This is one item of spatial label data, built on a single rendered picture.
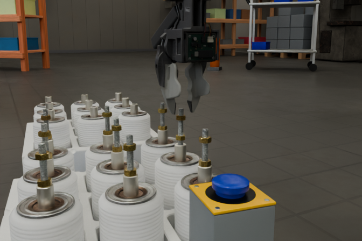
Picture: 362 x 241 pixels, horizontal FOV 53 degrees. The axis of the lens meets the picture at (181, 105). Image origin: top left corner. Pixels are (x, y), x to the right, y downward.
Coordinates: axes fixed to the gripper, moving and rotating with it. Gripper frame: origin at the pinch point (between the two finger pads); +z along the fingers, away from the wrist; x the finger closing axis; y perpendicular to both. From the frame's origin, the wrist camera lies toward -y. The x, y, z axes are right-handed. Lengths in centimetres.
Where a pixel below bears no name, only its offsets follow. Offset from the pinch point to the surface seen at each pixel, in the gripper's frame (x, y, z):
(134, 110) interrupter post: 5.8, -41.4, 8.9
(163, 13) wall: 473, -1050, -84
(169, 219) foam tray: -5.6, 6.8, 18.4
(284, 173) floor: 58, -33, 35
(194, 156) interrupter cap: 2.3, 1.1, 10.0
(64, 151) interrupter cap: -19.2, -13.4, 10.0
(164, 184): -4.7, 2.7, 13.6
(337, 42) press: 544, -421, 0
